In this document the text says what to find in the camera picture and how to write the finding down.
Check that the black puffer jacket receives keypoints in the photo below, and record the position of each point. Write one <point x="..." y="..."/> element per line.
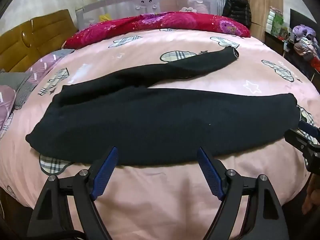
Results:
<point x="236" y="8"/>

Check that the dark low cabinet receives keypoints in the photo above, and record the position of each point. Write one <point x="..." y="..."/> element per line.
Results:
<point x="275" y="43"/>

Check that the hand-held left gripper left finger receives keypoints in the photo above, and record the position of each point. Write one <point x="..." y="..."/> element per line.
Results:
<point x="105" y="177"/>

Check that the stack of tissue packs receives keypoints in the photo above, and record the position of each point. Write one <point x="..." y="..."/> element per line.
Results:
<point x="276" y="21"/>

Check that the black flat screen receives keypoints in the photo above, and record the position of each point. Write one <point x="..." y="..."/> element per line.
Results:
<point x="300" y="17"/>

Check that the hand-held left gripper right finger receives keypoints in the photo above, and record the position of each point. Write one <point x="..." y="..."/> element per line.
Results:
<point x="210" y="177"/>

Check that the purple patterned pillow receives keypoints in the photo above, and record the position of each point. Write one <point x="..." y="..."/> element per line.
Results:
<point x="45" y="63"/>
<point x="6" y="105"/>

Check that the pile of clothes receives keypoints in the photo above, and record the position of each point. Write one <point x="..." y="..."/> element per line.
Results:
<point x="305" y="45"/>

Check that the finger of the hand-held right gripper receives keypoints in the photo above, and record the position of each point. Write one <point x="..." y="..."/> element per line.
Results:
<point x="296" y="137"/>
<point x="310" y="129"/>

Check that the black pants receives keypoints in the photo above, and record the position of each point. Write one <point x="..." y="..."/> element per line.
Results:
<point x="150" y="125"/>

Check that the person's right hand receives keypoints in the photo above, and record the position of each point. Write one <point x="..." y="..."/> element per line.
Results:
<point x="310" y="197"/>

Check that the grey mesh bed rail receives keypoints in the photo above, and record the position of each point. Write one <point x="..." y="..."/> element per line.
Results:
<point x="125" y="5"/>

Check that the wooden wardrobe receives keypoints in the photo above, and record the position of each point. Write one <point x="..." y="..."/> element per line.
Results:
<point x="262" y="2"/>

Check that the wooden headboard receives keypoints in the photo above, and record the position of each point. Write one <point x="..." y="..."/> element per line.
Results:
<point x="32" y="37"/>

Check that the pink printed bedsheet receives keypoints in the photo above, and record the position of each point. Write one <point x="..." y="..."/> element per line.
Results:
<point x="160" y="200"/>

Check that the red floral quilt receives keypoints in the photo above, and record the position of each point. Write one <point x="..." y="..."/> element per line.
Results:
<point x="162" y="22"/>

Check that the yellow plastic bag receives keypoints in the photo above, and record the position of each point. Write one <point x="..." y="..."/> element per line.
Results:
<point x="104" y="17"/>

